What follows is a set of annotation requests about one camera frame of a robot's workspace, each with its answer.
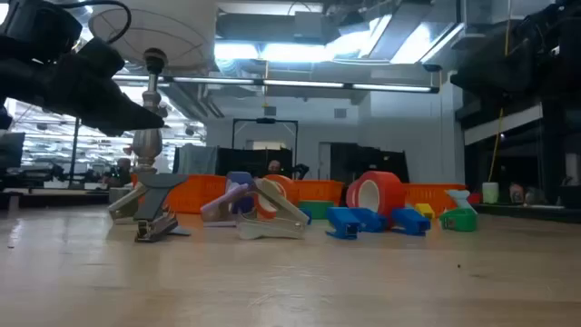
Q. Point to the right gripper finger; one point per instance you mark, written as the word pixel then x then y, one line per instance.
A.
pixel 506 102
pixel 508 72

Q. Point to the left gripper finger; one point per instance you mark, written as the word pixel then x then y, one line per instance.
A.
pixel 113 95
pixel 113 131

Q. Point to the beige staple remover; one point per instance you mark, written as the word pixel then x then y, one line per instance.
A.
pixel 290 211
pixel 122 206

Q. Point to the dark grey staple remover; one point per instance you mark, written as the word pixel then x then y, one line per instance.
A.
pixel 156 195

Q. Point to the green mini stapler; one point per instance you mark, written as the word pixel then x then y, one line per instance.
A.
pixel 463 220

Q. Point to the lilac staple remover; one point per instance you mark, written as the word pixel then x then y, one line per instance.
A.
pixel 222 197

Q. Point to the yellow mini stapler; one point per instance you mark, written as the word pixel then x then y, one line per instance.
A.
pixel 425 210

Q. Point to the red tape roll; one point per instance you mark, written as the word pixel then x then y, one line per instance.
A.
pixel 390 191

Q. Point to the blue mini stapler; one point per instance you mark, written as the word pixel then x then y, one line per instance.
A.
pixel 372 220
pixel 342 220
pixel 410 220

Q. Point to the orange tape roll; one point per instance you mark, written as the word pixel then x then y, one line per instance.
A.
pixel 283 184

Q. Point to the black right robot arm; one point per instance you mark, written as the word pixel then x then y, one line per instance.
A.
pixel 569 54

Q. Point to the silver metal lamp stand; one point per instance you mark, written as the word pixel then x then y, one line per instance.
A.
pixel 147 145

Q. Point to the black monitor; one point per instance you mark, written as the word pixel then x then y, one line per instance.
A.
pixel 11 150

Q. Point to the grey cloth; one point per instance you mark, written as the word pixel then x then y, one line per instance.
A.
pixel 195 159

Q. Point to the white plastic cup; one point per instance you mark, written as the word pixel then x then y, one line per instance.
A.
pixel 490 193

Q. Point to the small red bin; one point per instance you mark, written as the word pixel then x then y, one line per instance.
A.
pixel 475 198

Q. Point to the orange plastic basket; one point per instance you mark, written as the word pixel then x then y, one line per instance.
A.
pixel 431 193
pixel 318 191
pixel 199 193

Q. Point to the black partition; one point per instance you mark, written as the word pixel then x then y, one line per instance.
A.
pixel 240 161

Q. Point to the person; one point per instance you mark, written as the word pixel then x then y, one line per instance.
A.
pixel 274 167

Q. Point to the long ceiling light bar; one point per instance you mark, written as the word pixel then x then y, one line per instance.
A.
pixel 299 84

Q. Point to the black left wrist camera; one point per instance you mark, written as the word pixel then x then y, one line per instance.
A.
pixel 41 27

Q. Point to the black tubular stand frame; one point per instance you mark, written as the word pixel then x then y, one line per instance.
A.
pixel 265 121

